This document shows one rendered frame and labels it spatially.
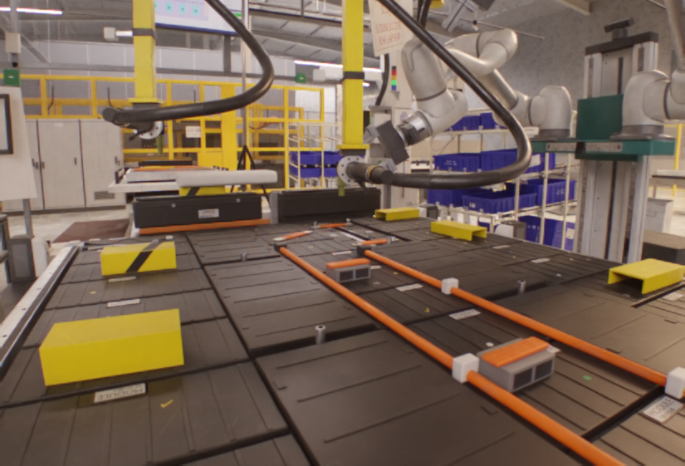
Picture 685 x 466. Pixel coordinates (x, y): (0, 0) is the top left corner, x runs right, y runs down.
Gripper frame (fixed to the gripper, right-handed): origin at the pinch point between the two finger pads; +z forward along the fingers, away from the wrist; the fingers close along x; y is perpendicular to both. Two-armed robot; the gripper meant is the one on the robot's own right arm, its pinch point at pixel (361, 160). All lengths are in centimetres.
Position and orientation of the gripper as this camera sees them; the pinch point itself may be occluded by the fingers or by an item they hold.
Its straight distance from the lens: 122.3
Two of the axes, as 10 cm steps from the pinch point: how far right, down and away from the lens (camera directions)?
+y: -2.0, -1.4, 9.7
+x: -4.9, -8.4, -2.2
